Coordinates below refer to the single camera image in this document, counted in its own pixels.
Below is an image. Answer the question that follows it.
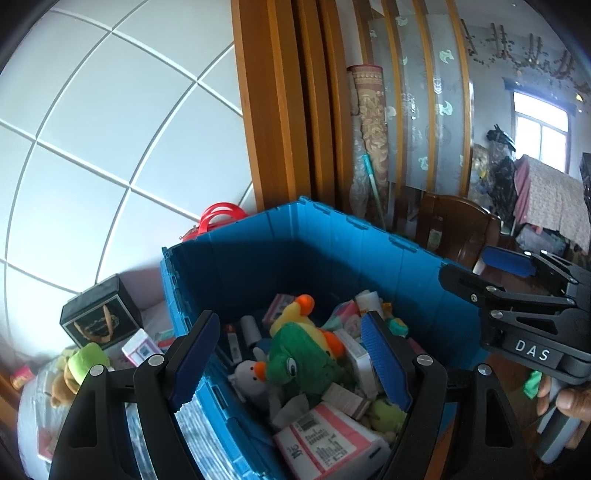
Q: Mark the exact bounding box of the right hand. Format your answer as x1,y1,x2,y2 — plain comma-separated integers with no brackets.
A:
537,375,591,423

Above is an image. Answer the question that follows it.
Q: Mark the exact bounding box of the red plastic basket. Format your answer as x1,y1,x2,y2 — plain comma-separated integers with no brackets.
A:
180,202,249,242

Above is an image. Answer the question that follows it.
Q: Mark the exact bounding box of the pink chip can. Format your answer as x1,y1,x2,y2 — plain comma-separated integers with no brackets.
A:
10,364,36,391

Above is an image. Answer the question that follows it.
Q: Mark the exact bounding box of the green duck plush toy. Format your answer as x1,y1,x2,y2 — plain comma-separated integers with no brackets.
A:
266,322,346,396

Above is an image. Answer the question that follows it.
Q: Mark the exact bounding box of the striped blue tablecloth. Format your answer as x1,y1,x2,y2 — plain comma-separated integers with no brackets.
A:
17,358,70,479

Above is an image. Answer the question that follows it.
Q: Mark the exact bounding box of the white snowman plush toy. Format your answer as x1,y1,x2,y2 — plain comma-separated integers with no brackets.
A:
228,347,281,419

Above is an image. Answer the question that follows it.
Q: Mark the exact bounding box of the small pink tissue pack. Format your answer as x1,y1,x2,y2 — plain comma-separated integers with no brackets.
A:
121,329,163,367

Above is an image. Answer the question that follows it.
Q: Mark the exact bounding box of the blue plastic storage crate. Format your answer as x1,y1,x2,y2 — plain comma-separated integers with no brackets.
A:
160,195,491,480

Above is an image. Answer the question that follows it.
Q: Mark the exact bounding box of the rolled patterned carpet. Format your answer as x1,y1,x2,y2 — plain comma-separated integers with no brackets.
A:
348,64,390,226

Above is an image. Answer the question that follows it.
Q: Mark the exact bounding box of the large pink barcode tissue pack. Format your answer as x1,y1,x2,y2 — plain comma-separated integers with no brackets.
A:
273,403,391,480

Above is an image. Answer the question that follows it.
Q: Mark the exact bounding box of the black gift box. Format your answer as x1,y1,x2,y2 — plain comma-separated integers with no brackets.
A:
59,275,142,349

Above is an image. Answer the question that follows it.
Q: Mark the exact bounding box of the wooden chair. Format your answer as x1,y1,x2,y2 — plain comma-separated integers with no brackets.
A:
415,193,502,270

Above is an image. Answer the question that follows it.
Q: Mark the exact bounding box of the brown bear plush toy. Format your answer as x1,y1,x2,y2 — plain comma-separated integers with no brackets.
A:
50,373,75,408

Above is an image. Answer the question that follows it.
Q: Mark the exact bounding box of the green frog plush toy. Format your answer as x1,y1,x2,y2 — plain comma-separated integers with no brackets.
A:
64,342,111,395

